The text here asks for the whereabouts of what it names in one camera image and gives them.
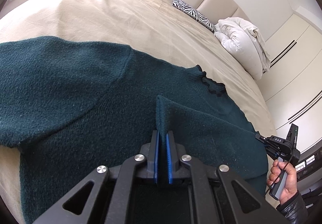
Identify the dark green knit sweater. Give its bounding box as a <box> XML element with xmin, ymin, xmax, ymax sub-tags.
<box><xmin>1</xmin><ymin>36</ymin><xmax>268</xmax><ymax>223</ymax></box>

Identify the black jacket right forearm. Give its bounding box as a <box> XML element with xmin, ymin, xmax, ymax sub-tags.
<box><xmin>276</xmin><ymin>191</ymin><xmax>308</xmax><ymax>224</ymax></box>

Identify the person's right hand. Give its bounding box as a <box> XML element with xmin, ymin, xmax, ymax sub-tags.
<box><xmin>266</xmin><ymin>159</ymin><xmax>299</xmax><ymax>206</ymax></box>

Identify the white folded duvet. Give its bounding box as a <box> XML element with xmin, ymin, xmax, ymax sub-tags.
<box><xmin>214</xmin><ymin>17</ymin><xmax>271</xmax><ymax>81</ymax></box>

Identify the beige bed cover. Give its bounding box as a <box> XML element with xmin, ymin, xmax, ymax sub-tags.
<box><xmin>1</xmin><ymin>0</ymin><xmax>275</xmax><ymax>223</ymax></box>

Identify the zebra print pillow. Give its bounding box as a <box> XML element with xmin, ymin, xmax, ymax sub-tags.
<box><xmin>172</xmin><ymin>0</ymin><xmax>217</xmax><ymax>33</ymax></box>

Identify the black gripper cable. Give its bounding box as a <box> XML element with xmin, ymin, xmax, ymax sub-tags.
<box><xmin>263</xmin><ymin>135</ymin><xmax>296</xmax><ymax>197</ymax></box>

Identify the white wardrobe with black handles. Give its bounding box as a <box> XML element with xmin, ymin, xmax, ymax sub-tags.
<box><xmin>258</xmin><ymin>14</ymin><xmax>321</xmax><ymax>153</ymax></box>

